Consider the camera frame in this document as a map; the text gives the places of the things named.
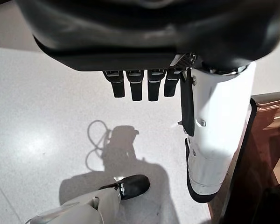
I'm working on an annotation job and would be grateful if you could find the robot left hand black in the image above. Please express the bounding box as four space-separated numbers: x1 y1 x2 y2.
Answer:
14 0 280 204

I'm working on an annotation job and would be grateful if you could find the brown amber acrylic stool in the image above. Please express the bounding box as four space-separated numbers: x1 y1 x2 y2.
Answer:
207 91 280 224

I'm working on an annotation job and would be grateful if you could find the robot left leg silver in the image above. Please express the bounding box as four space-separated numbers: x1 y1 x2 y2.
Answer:
25 174 151 224

